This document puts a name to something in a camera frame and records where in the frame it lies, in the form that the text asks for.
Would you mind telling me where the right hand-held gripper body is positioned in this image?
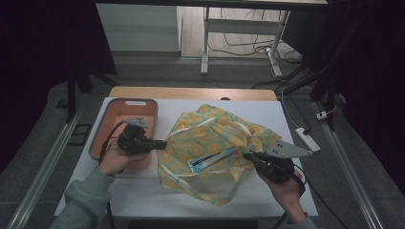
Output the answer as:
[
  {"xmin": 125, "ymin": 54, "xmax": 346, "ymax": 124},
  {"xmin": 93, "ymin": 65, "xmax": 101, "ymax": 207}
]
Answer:
[{"xmin": 256, "ymin": 139, "xmax": 314, "ymax": 185}]

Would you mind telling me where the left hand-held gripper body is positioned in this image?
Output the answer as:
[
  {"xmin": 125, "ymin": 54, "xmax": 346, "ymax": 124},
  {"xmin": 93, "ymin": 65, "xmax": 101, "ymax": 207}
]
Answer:
[{"xmin": 116, "ymin": 115, "xmax": 151, "ymax": 156}]

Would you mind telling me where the pink plastic basket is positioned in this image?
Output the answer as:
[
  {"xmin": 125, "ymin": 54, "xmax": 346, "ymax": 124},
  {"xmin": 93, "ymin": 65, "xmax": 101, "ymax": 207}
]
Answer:
[{"xmin": 88, "ymin": 97, "xmax": 160, "ymax": 170}]

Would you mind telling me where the blue white toothpaste tube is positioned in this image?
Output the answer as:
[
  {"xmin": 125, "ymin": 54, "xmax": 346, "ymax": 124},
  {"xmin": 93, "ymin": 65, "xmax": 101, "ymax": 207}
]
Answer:
[{"xmin": 187, "ymin": 146, "xmax": 241, "ymax": 175}]

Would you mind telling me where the orange-print fabric tote bag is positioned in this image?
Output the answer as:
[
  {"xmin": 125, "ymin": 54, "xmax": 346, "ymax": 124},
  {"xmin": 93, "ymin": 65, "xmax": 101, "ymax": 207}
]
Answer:
[{"xmin": 157, "ymin": 103, "xmax": 283, "ymax": 207}]

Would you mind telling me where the person's left hand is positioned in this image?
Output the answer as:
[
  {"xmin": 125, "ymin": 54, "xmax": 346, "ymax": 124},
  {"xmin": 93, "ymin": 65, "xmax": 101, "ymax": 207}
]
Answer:
[{"xmin": 97, "ymin": 139, "xmax": 151, "ymax": 177}]

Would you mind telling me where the person's right hand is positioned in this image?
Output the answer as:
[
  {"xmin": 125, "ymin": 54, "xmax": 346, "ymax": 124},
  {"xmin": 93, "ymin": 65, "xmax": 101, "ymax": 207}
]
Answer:
[{"xmin": 259, "ymin": 168, "xmax": 309, "ymax": 224}]

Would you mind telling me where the white power strip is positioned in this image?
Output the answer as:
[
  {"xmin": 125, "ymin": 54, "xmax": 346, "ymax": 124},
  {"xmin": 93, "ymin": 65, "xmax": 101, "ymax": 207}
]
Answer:
[{"xmin": 294, "ymin": 127, "xmax": 322, "ymax": 154}]

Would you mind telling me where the white table mat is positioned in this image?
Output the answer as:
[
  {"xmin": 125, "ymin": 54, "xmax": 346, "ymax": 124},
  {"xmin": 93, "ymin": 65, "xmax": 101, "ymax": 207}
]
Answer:
[{"xmin": 53, "ymin": 96, "xmax": 319, "ymax": 220}]

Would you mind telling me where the black floor plate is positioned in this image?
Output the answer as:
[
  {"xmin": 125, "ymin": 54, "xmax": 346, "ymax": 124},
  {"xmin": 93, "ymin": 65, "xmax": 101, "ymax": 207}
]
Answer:
[{"xmin": 68, "ymin": 122, "xmax": 94, "ymax": 147}]

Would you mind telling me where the black metal stand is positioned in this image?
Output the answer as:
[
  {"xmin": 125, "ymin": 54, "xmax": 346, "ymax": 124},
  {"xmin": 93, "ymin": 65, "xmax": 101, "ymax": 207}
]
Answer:
[
  {"xmin": 280, "ymin": 28, "xmax": 352, "ymax": 132},
  {"xmin": 64, "ymin": 61, "xmax": 119, "ymax": 124}
]

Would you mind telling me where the dark curtain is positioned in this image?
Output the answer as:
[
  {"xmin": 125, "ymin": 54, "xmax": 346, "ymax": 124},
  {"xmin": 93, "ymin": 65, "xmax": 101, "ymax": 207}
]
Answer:
[
  {"xmin": 328, "ymin": 0, "xmax": 405, "ymax": 196},
  {"xmin": 0, "ymin": 0, "xmax": 118, "ymax": 175}
]

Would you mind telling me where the white-framed desk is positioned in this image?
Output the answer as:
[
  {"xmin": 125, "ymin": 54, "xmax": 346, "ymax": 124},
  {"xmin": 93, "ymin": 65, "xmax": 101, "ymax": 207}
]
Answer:
[{"xmin": 95, "ymin": 0, "xmax": 329, "ymax": 77}]

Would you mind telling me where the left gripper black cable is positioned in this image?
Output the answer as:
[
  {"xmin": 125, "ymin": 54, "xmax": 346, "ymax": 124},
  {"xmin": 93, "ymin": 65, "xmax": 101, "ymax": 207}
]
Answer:
[{"xmin": 98, "ymin": 121, "xmax": 127, "ymax": 229}]

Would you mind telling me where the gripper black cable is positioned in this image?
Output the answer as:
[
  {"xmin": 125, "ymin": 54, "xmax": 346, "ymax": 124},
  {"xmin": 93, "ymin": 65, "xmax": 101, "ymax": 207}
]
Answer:
[
  {"xmin": 98, "ymin": 121, "xmax": 127, "ymax": 229},
  {"xmin": 272, "ymin": 163, "xmax": 352, "ymax": 229}
]

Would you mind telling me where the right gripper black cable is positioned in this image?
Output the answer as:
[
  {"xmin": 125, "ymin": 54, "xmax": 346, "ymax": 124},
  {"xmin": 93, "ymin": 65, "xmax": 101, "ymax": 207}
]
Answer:
[{"xmin": 272, "ymin": 163, "xmax": 352, "ymax": 229}]

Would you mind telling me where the aluminium rail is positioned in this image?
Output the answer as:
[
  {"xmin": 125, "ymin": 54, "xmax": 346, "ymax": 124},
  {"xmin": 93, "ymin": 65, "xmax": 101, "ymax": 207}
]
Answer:
[
  {"xmin": 313, "ymin": 100, "xmax": 385, "ymax": 229},
  {"xmin": 6, "ymin": 108, "xmax": 84, "ymax": 229}
]

